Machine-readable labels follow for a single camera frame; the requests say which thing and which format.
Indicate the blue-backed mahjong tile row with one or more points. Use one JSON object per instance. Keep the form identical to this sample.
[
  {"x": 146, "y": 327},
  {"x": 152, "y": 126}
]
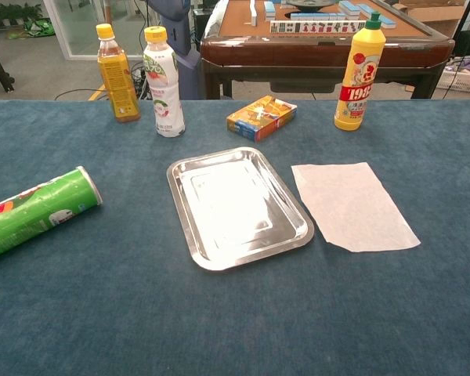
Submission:
[{"x": 317, "y": 16}]

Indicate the brown mahjong table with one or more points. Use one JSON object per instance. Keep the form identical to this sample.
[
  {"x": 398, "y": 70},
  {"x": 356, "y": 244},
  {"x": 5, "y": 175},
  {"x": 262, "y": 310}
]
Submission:
[{"x": 317, "y": 49}]

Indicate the white drink bottle yellow cap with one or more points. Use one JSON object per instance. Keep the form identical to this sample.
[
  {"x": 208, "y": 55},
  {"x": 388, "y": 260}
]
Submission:
[{"x": 164, "y": 90}]

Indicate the amber tea bottle yellow cap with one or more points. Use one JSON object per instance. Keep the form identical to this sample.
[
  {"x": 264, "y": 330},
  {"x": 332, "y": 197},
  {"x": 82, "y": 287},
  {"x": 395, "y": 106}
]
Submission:
[{"x": 117, "y": 78}]

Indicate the white plastic basket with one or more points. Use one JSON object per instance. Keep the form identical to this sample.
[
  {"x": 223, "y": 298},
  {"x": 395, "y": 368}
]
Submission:
[{"x": 462, "y": 82}]

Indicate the face-up mahjong tile row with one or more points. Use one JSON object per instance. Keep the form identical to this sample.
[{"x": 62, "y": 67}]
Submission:
[{"x": 317, "y": 27}]

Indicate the blue felt table cover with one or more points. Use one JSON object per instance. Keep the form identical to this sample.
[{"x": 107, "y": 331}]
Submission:
[{"x": 102, "y": 313}]

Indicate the blue machine base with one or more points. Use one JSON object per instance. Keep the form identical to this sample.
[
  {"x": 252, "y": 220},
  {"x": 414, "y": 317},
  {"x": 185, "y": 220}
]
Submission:
[{"x": 180, "y": 39}]

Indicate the orange blue carton box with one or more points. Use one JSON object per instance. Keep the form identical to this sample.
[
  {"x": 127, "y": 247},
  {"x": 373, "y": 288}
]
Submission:
[{"x": 258, "y": 117}]

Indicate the silver metal tray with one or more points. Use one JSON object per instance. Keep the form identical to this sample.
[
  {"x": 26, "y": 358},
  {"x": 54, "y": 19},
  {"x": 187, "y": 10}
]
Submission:
[{"x": 239, "y": 211}]

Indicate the yellow detergent bottle green cap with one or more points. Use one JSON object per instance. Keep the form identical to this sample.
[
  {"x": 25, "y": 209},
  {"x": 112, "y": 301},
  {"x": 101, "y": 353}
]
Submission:
[{"x": 356, "y": 86}]

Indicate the white paper sheet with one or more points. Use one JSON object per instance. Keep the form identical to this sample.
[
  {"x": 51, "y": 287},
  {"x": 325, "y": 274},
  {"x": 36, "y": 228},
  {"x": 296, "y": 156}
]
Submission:
[{"x": 352, "y": 203}]

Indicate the green bag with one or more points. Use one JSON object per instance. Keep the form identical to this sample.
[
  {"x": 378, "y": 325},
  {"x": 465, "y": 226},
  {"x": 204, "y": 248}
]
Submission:
[{"x": 39, "y": 28}]

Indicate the green chips can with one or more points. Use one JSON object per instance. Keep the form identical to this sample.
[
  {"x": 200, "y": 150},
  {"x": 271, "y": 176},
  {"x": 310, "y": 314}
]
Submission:
[{"x": 35, "y": 213}]

